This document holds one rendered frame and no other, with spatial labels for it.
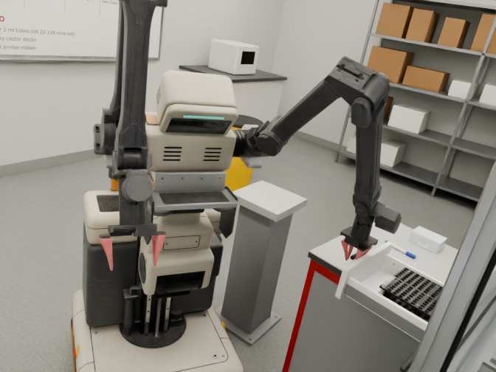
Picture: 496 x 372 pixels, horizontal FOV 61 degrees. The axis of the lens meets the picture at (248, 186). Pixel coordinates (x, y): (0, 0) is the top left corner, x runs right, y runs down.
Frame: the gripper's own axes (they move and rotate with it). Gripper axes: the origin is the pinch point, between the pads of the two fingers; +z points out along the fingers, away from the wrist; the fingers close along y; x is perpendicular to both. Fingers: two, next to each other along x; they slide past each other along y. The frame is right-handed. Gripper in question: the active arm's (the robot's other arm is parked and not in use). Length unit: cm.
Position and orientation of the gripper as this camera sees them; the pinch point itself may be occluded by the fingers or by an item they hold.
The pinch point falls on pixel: (352, 260)
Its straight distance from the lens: 139.9
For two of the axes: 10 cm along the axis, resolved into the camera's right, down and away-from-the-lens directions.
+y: 7.1, 3.7, -6.0
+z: -1.5, 9.1, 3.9
